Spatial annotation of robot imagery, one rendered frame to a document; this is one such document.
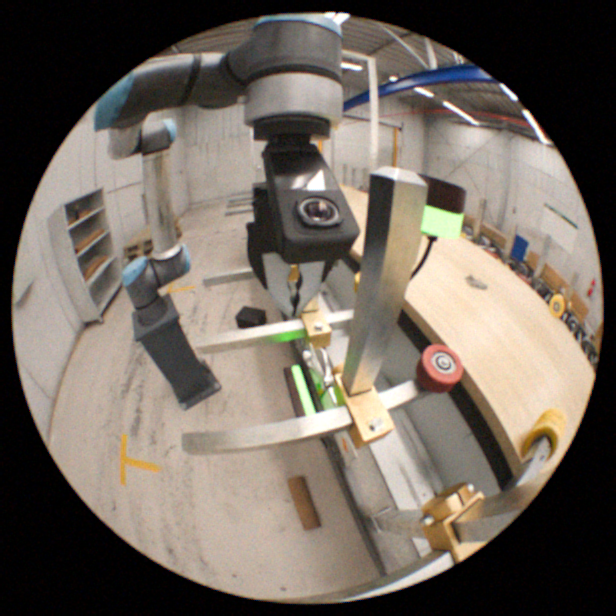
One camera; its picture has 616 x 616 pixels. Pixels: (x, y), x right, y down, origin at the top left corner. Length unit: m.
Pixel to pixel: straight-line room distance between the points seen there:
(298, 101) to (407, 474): 0.65
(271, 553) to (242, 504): 0.33
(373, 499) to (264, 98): 0.57
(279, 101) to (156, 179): 0.70
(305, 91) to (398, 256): 0.15
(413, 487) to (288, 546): 0.77
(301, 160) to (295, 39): 0.13
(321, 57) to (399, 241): 0.18
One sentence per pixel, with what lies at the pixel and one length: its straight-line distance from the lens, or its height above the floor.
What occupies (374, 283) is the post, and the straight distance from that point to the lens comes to 0.19.
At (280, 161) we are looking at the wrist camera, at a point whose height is 1.15.
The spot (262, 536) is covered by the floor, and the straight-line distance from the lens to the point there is 1.20.
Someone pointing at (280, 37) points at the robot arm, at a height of 1.29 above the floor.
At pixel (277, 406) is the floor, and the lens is 1.28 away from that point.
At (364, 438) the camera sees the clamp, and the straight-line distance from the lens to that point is 0.30.
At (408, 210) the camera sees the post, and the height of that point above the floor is 1.12.
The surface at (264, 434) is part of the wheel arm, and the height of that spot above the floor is 0.86.
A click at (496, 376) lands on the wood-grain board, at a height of 0.90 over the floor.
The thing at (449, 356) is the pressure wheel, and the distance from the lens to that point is 0.38.
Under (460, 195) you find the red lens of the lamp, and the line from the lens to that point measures 0.20.
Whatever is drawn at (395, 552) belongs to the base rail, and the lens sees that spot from 0.51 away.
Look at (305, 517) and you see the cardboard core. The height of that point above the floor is 0.08.
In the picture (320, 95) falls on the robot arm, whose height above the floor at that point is 1.21.
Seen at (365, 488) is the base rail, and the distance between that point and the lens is 0.46.
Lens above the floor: 1.15
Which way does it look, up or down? 38 degrees down
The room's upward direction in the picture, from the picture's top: straight up
